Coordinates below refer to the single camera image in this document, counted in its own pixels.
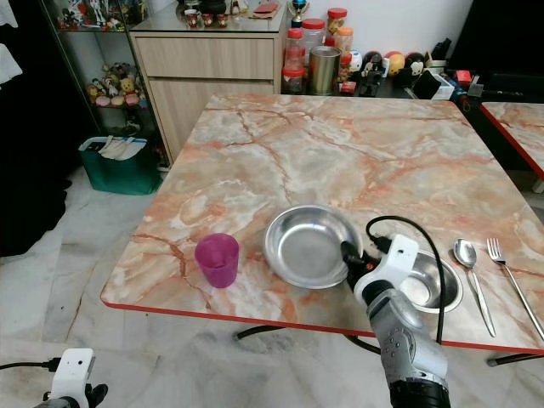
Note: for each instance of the steel fork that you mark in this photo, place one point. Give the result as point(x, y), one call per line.
point(495, 248)

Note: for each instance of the green shopping bag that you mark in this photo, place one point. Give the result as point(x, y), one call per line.
point(117, 176)

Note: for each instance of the small trophy cup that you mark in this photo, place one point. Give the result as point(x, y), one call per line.
point(297, 8)

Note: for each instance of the white folded papers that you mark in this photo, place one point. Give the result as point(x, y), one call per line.
point(121, 147)

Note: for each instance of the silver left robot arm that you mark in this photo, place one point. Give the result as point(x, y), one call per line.
point(55, 403)

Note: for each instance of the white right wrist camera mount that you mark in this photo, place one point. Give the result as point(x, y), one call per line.
point(398, 259)

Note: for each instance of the orange lid plastic jar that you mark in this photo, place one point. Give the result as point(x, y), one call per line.
point(345, 41)

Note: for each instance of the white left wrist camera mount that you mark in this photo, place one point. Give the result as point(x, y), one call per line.
point(72, 372)

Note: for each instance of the small red box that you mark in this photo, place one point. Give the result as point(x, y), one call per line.
point(464, 76)

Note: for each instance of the small black figurine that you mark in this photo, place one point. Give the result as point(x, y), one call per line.
point(372, 68)
point(416, 64)

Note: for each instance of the steel spoon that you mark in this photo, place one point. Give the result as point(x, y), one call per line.
point(465, 252)

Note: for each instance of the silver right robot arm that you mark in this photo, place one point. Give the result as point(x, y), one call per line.
point(404, 348)

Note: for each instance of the black flat television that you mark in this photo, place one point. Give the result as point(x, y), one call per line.
point(501, 34)

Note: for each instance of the purple plastic cup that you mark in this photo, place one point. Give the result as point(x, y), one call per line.
point(217, 263)

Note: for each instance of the red lid plastic jar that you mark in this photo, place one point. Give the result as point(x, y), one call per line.
point(314, 32)
point(336, 19)
point(347, 68)
point(294, 49)
point(293, 81)

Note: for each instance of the small steel bowl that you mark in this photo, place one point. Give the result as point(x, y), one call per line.
point(435, 289)

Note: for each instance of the yellow head figurine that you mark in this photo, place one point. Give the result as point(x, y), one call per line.
point(395, 64)

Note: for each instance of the small white figurine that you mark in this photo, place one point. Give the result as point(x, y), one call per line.
point(356, 61)

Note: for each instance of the red flat pouch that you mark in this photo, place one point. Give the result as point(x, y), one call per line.
point(267, 9)

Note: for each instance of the small white box device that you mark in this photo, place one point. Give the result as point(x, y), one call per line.
point(433, 84)

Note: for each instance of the steel deep plate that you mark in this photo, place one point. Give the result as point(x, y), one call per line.
point(306, 246)

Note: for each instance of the tall steel canister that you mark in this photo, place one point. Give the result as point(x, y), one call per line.
point(325, 72)

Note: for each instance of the glass display cabinet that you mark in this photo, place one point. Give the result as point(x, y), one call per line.
point(106, 47)

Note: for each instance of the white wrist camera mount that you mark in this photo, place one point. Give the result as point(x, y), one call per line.
point(398, 259)
point(72, 372)

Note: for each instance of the marble pattern folding table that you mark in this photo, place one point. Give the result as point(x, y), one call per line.
point(518, 127)
point(306, 153)

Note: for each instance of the black hanging garment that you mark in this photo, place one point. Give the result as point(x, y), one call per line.
point(34, 144)

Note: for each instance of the dark teapot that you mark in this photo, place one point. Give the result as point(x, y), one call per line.
point(214, 7)

